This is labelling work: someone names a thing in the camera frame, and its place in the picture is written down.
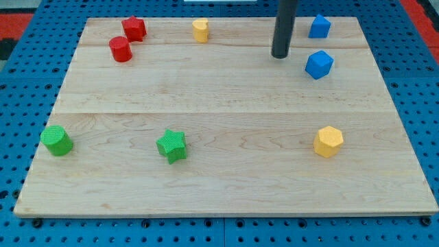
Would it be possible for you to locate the green star block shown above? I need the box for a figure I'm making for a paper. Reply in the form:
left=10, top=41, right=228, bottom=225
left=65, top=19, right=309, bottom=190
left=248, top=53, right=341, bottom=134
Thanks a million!
left=156, top=129, right=187, bottom=165

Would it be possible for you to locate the light wooden board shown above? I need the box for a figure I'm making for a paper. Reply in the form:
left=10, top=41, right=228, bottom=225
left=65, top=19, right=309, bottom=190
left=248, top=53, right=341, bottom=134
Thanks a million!
left=14, top=17, right=438, bottom=218

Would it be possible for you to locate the yellow heart block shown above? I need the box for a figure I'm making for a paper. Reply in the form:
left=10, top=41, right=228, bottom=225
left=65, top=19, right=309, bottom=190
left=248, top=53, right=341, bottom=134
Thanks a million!
left=192, top=18, right=209, bottom=43

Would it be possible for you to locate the yellow hexagon block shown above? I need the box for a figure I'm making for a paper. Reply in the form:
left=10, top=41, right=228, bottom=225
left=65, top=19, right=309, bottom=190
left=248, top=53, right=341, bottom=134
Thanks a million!
left=313, top=126, right=344, bottom=158

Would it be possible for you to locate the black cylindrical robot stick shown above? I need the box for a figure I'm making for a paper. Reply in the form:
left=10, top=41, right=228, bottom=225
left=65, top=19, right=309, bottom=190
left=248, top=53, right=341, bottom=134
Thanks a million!
left=271, top=0, right=298, bottom=59

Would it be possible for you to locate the blue cube block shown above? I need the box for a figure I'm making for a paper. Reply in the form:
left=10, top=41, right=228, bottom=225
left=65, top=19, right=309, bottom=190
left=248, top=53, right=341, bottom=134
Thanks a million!
left=305, top=50, right=334, bottom=80

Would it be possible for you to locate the red cylinder block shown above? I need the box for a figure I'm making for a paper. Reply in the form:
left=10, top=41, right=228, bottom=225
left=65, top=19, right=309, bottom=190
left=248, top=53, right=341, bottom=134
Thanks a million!
left=108, top=36, right=132, bottom=62

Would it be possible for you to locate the red star block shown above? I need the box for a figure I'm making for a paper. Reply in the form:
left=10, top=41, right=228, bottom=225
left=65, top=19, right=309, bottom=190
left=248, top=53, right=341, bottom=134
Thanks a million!
left=121, top=16, right=147, bottom=42

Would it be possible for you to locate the blue pentagon block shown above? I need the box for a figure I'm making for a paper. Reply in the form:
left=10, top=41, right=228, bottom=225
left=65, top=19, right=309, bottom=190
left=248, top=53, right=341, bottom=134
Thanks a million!
left=308, top=14, right=331, bottom=38

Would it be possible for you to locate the green cylinder block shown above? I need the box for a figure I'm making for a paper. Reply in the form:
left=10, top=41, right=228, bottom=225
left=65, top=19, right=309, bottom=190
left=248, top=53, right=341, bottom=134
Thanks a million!
left=40, top=125, right=73, bottom=156

